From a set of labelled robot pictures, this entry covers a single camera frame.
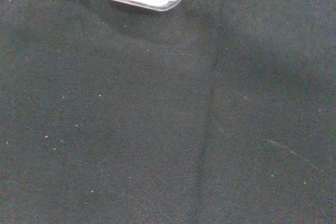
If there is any black cloth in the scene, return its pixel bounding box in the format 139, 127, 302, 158
0, 0, 336, 224

